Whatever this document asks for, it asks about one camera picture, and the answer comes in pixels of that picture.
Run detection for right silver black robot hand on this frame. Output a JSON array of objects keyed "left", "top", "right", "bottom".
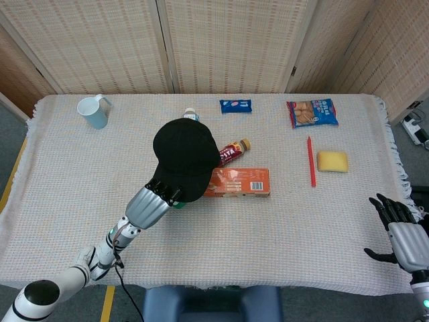
[{"left": 363, "top": 193, "right": 429, "bottom": 273}]

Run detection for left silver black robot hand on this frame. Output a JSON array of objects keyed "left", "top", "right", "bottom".
[{"left": 125, "top": 178, "right": 184, "bottom": 231}]

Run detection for black baseball cap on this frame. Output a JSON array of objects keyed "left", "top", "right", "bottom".
[{"left": 152, "top": 117, "right": 221, "bottom": 203}]

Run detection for white waffle-weave tablecloth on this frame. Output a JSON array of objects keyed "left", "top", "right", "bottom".
[{"left": 0, "top": 93, "right": 424, "bottom": 297}]

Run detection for orange biscuit box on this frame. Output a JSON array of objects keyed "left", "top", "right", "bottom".
[{"left": 202, "top": 167, "right": 271, "bottom": 199}]

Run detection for Costa coffee bottle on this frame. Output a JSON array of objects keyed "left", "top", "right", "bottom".
[{"left": 218, "top": 138, "right": 252, "bottom": 167}]

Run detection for white-capped bottle with blue label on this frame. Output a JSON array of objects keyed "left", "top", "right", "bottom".
[{"left": 182, "top": 107, "right": 200, "bottom": 123}]

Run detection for light blue plastic mug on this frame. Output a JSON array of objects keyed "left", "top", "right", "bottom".
[{"left": 76, "top": 94, "right": 114, "bottom": 130}]

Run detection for yellow sponge with green pad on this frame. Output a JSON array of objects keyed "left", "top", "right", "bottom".
[{"left": 316, "top": 150, "right": 350, "bottom": 174}]

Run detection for white power strip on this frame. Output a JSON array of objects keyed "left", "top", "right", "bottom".
[{"left": 403, "top": 113, "right": 429, "bottom": 150}]

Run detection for blue padded seat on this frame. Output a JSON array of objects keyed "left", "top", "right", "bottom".
[{"left": 143, "top": 286, "right": 283, "bottom": 322}]

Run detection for red plastic stick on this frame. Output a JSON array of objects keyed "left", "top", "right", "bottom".
[{"left": 306, "top": 136, "right": 317, "bottom": 188}]

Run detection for small blue snack packet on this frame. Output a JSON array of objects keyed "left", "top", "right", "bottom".
[{"left": 219, "top": 99, "right": 253, "bottom": 115}]

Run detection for blue biscuit bag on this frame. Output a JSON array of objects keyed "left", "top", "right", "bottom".
[{"left": 286, "top": 97, "right": 339, "bottom": 129}]

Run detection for woven folding screen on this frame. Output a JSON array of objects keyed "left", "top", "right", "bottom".
[{"left": 0, "top": 0, "right": 429, "bottom": 125}]

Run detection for black cable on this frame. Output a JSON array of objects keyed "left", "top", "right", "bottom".
[{"left": 112, "top": 231, "right": 145, "bottom": 322}]

